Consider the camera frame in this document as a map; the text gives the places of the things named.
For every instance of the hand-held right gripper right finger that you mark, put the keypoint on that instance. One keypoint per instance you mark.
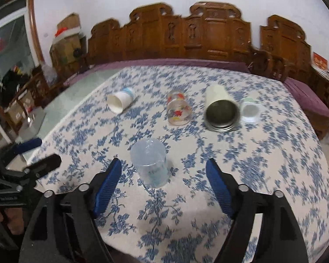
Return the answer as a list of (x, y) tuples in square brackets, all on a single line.
[(220, 189)]

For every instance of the carved wooden sofa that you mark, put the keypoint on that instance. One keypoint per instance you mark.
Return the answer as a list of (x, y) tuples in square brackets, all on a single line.
[(181, 38)]

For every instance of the wooden side table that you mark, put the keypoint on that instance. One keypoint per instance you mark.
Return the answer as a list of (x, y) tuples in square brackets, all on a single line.
[(327, 85)]

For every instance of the flower print glass cup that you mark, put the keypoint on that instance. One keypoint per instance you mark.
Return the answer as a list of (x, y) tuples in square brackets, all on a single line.
[(178, 109)]

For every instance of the cream steel tumbler cup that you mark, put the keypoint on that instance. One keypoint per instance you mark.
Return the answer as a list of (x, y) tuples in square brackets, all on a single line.
[(222, 109)]

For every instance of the large cardboard box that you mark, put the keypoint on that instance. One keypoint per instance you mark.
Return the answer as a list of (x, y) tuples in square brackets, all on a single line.
[(67, 50)]

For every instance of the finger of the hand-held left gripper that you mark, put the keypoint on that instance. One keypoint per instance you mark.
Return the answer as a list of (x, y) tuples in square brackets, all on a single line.
[(46, 163), (30, 144)]

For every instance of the carved wooden armchair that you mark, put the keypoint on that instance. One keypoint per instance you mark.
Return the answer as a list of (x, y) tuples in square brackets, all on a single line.
[(288, 46)]

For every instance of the red sign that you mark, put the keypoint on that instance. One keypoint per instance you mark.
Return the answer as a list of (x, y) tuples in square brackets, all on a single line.
[(320, 61)]

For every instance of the wooden door frame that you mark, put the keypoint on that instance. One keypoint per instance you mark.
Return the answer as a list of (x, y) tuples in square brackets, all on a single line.
[(34, 27)]

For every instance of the square purple seat cushion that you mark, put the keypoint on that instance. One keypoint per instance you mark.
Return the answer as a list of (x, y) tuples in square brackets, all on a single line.
[(309, 98)]

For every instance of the person's left hand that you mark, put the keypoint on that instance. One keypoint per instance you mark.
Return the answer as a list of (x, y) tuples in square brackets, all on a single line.
[(16, 220)]

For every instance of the long purple seat cushion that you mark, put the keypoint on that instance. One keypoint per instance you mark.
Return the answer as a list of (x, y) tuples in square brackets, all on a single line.
[(159, 61)]

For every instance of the silver metal box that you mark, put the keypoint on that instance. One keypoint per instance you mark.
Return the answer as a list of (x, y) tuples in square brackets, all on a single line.
[(33, 123)]

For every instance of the small cardboard box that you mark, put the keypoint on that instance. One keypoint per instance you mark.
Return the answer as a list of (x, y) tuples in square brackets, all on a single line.
[(69, 23)]

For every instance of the clear plastic cup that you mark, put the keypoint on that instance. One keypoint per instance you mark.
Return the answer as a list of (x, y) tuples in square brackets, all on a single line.
[(150, 161)]

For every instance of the blue floral tablecloth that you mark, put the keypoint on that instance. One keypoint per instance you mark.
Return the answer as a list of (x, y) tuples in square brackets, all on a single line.
[(263, 169)]

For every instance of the white paper cup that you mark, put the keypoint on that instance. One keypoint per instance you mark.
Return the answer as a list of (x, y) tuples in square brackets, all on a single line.
[(119, 101)]

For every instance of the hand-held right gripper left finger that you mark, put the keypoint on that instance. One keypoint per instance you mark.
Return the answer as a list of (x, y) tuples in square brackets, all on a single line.
[(107, 189)]

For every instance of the wooden side chair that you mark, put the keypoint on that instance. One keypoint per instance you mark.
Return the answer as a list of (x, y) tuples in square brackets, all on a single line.
[(42, 87)]

